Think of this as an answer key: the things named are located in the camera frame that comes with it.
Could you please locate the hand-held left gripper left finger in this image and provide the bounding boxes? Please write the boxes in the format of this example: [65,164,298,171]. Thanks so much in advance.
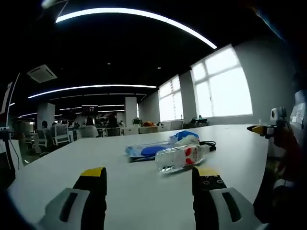
[35,167,107,230]

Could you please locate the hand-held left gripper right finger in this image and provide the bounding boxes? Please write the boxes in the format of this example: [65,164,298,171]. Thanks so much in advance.
[191,166,269,230]

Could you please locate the black cable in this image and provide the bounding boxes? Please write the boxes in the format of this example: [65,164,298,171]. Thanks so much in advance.
[198,140,217,152]

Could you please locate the clear plastic bottle red label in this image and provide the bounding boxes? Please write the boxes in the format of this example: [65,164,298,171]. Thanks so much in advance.
[155,143,207,173]

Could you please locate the blue white bag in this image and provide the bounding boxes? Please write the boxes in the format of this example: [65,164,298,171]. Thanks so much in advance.
[168,130,201,147]

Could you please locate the blue white packet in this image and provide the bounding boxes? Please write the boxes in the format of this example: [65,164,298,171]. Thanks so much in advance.
[124,142,174,163]

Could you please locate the white tabletop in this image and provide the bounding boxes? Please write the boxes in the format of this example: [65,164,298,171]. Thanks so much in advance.
[7,124,275,230]

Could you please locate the person's right hand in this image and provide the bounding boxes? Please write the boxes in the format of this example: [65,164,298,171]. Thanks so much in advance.
[273,126,293,149]

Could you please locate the white paper sheets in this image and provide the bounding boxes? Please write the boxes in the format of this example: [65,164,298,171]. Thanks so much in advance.
[289,90,307,131]

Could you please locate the large bright window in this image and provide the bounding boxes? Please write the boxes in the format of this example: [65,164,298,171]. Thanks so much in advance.
[190,44,254,119]

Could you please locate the hanging dark screen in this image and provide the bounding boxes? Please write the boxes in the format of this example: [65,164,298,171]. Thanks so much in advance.
[81,104,99,115]

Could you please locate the narrow bright window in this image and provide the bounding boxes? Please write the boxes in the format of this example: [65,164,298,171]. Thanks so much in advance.
[158,74,185,122]

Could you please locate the white square column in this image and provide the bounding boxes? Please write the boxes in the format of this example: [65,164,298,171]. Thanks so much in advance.
[36,102,56,131]
[124,96,138,129]

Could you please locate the ceiling air conditioner vent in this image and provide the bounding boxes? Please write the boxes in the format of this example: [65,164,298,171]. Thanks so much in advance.
[26,64,58,84]

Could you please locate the long curved ceiling light strip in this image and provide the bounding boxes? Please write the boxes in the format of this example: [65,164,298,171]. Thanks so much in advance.
[55,7,218,50]

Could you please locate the dark stand with cable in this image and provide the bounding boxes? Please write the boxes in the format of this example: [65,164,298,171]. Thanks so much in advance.
[0,126,22,190]

